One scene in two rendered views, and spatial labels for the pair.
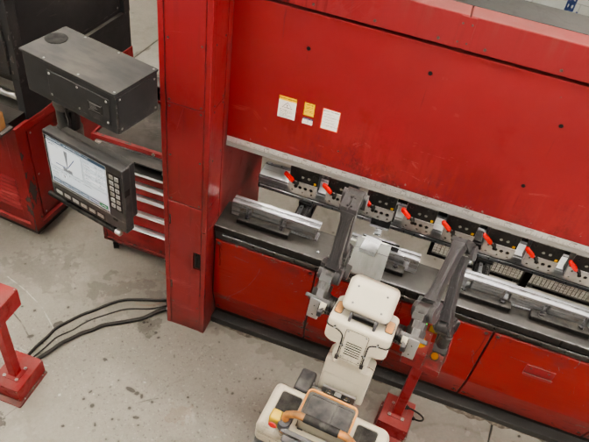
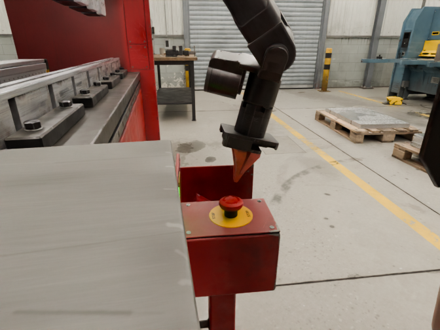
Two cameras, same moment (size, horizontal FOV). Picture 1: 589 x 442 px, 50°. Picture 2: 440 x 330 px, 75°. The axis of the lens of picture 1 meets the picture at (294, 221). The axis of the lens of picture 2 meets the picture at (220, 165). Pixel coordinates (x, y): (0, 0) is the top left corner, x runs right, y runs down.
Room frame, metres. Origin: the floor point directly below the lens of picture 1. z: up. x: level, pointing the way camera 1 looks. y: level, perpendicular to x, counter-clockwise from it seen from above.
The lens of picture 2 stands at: (2.12, -0.34, 1.04)
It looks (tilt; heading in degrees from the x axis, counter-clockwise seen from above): 22 degrees down; 246
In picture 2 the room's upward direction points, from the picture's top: straight up
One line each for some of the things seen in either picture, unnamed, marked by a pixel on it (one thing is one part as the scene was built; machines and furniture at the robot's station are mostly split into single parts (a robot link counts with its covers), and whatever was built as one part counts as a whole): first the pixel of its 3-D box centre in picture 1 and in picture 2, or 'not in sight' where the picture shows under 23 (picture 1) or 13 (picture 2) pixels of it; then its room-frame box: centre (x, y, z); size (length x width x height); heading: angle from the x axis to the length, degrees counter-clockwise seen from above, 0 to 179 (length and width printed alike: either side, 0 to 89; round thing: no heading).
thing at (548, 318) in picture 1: (559, 323); (93, 94); (2.11, -1.41, 0.89); 0.30 x 0.05 x 0.03; 78
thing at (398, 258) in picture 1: (382, 252); not in sight; (2.37, -0.49, 0.92); 0.39 x 0.06 x 0.10; 78
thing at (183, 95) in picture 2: not in sight; (172, 65); (0.78, -5.31, 0.75); 1.80 x 0.75 x 1.50; 73
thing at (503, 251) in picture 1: (500, 238); not in sight; (2.26, -1.00, 1.26); 0.15 x 0.09 x 0.17; 78
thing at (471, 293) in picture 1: (481, 297); (54, 124); (2.19, -1.01, 0.89); 0.30 x 0.05 x 0.03; 78
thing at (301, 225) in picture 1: (276, 217); not in sight; (2.50, 0.10, 0.92); 0.50 x 0.06 x 0.10; 78
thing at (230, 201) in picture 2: not in sight; (230, 209); (1.94, -0.71, 0.79); 0.04 x 0.04 x 0.04
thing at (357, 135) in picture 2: not in sight; (361, 124); (-1.17, -3.05, 0.07); 1.20 x 0.80 x 0.14; 71
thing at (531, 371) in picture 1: (539, 374); not in sight; (2.01, -1.40, 0.59); 0.15 x 0.02 x 0.07; 78
